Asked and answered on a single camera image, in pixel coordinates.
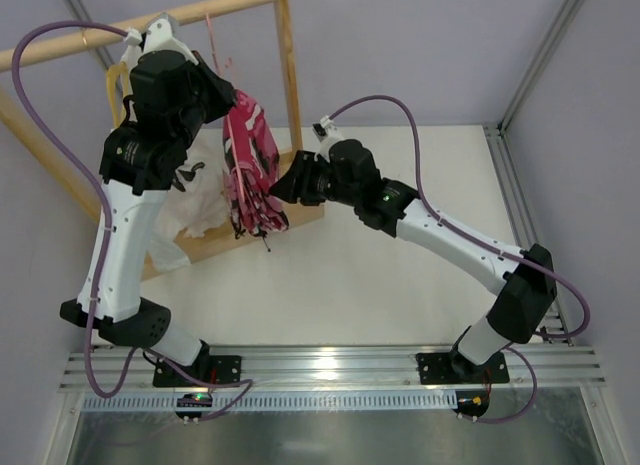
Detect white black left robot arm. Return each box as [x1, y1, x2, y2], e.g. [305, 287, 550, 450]
[60, 50, 235, 367]

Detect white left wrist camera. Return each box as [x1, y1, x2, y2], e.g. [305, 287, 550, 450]
[122, 13, 197, 63]

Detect wooden clothes rack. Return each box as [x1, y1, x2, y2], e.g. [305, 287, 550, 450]
[1, 0, 303, 264]

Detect pink wire hanger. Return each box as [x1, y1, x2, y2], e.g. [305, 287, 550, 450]
[204, 12, 246, 201]

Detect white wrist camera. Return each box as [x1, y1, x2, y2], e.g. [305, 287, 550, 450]
[122, 13, 197, 63]
[312, 115, 345, 161]

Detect pink camouflage trousers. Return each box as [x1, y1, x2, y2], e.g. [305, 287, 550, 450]
[222, 89, 289, 241]

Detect slotted grey cable duct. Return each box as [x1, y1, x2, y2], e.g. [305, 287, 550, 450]
[81, 389, 457, 413]

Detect white printed t-shirt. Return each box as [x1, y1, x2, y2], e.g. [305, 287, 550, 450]
[117, 34, 231, 275]

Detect yellow wooden hanger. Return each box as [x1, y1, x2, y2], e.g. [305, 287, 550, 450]
[89, 48, 131, 128]

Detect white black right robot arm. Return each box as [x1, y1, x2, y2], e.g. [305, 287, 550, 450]
[270, 139, 557, 382]

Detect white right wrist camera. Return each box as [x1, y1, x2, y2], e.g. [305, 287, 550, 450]
[312, 115, 345, 161]

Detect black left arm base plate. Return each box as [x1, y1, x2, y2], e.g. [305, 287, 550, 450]
[152, 355, 242, 388]

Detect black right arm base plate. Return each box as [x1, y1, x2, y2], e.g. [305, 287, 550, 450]
[415, 351, 510, 385]

